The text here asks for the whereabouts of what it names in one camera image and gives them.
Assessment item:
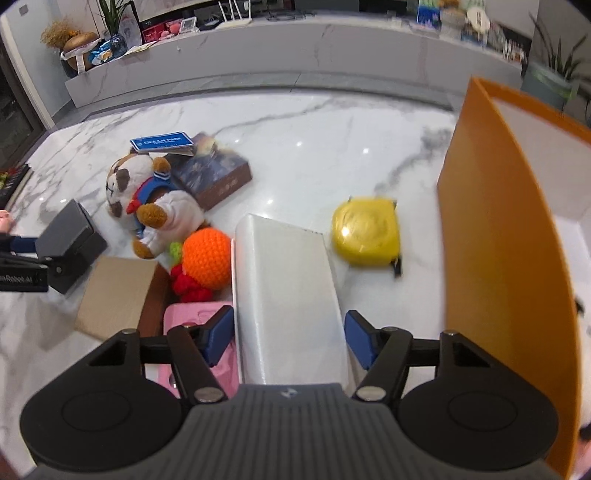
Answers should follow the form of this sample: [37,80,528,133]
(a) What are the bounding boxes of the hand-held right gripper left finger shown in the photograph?
[88,305,235,403]

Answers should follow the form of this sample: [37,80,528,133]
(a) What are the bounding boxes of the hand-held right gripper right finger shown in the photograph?
[344,310,504,403]

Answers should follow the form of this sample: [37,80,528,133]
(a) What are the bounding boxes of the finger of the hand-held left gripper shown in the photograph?
[0,235,38,256]
[28,255,70,282]

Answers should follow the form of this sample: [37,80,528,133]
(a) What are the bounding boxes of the grey small box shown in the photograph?
[34,199,110,296]

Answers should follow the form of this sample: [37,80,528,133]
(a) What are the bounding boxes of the white rectangular box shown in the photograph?
[231,213,354,385]

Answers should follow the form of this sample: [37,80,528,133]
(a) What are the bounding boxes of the orange crochet toy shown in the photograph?
[168,228,233,304]

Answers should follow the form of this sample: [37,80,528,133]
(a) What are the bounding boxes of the sailor plush toy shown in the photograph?
[105,154,207,259]

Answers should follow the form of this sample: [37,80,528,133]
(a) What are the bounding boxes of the orange storage box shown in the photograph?
[436,76,591,480]

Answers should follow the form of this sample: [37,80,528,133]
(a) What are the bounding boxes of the blue sign card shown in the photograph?
[130,131,195,158]

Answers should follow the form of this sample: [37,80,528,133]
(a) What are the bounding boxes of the pink plastic tray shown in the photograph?
[157,301,241,398]

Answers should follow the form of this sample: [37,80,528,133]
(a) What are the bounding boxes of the dark tray with colourful items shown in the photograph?
[0,165,34,209]

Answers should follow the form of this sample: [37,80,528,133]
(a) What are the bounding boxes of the brown cardboard sheet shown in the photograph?
[75,256,158,342]

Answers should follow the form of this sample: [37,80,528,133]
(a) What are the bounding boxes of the brown wooden tray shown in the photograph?
[137,262,171,339]

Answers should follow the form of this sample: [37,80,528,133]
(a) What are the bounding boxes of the yellow round case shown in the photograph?
[329,196,403,278]

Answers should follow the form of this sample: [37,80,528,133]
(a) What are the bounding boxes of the dark printed gift box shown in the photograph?
[168,133,253,212]

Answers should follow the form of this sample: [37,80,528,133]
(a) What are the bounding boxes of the brown round vase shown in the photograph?
[61,31,100,62]

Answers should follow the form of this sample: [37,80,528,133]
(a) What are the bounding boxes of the dried flower bunch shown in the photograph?
[41,17,93,48]

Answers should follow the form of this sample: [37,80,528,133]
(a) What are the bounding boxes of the green plant in blue vase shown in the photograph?
[95,0,136,58]

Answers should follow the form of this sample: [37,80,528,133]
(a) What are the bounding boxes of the pink gift box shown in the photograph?
[141,25,175,44]

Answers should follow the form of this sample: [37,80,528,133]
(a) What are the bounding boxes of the white marble media bench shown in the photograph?
[64,10,525,110]

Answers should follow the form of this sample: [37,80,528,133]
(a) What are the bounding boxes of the white router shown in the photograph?
[216,0,253,29]

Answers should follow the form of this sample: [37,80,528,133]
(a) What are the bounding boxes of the zebra striped toy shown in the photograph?
[499,38,528,64]

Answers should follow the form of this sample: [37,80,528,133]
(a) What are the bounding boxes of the white round fan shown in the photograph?
[465,7,491,32]

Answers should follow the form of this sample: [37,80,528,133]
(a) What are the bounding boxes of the long leaf floor plant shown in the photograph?
[529,13,588,81]

